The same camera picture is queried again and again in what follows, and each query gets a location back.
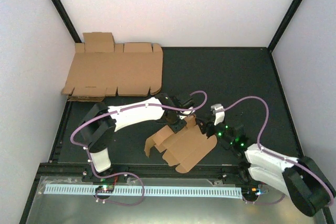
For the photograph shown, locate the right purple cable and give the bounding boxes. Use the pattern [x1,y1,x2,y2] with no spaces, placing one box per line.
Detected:
[224,95,334,206]

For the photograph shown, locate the black frame post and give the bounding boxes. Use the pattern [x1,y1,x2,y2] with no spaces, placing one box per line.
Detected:
[267,0,303,53]
[51,0,82,43]

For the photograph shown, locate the left black frame post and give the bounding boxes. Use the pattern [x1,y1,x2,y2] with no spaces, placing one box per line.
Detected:
[51,0,82,43]

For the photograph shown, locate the brown cardboard box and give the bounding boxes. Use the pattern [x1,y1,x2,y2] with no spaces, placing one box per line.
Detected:
[144,115,217,174]

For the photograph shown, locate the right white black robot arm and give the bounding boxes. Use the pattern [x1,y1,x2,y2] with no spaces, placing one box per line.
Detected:
[196,119,335,217]

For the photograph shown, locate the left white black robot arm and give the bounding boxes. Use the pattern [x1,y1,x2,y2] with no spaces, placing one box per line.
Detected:
[80,93,195,182]

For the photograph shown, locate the right black frame post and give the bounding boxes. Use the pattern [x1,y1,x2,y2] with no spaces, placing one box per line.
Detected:
[267,0,303,53]

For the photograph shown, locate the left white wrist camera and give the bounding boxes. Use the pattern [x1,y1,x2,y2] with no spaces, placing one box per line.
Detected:
[179,107,195,116]

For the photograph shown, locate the white slotted cable duct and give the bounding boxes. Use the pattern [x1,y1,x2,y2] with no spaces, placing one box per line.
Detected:
[44,184,242,199]

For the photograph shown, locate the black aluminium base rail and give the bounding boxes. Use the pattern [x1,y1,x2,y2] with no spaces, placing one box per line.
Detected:
[36,163,256,185]

